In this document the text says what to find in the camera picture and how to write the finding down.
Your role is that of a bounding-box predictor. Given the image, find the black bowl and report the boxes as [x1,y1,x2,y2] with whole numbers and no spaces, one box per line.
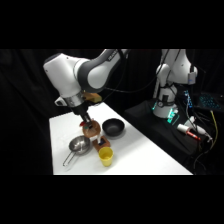
[101,117,126,138]

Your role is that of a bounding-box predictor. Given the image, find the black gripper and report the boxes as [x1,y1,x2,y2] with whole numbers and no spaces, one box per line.
[68,98,94,130]

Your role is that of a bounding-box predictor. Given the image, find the tan connector on wrist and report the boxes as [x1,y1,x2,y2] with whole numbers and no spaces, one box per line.
[82,92,102,104]

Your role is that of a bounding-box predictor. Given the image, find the yellow cable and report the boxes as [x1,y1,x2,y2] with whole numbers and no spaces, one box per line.
[210,109,220,142]

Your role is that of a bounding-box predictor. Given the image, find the white cylinder roll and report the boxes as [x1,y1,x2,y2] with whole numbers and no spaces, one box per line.
[176,123,191,135]

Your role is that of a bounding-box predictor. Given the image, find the red marker pen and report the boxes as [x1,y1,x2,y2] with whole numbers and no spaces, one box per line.
[186,130,201,141]

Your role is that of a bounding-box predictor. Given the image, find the black robot stand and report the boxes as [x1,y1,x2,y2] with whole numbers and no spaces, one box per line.
[123,99,202,158]

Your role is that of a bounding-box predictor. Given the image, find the blue lit electronics box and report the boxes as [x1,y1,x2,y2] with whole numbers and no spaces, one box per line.
[182,89,195,109]

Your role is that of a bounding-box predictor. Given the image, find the white cable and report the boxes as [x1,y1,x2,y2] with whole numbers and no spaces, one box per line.
[187,115,213,139]

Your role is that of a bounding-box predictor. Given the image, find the backlit keyboard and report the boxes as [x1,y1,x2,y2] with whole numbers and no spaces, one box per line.
[198,94,224,112]

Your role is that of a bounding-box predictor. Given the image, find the black curtain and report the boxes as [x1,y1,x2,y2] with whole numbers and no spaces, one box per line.
[0,49,224,176]

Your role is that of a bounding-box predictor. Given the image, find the brown block blue square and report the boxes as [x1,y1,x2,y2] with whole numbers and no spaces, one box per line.
[92,134,112,152]

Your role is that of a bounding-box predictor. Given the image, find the metal strainer with handle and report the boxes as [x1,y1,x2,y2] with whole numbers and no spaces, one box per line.
[62,135,92,168]

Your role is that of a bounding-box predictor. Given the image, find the yellow plastic cup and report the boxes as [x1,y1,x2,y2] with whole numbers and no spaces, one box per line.
[98,147,115,168]

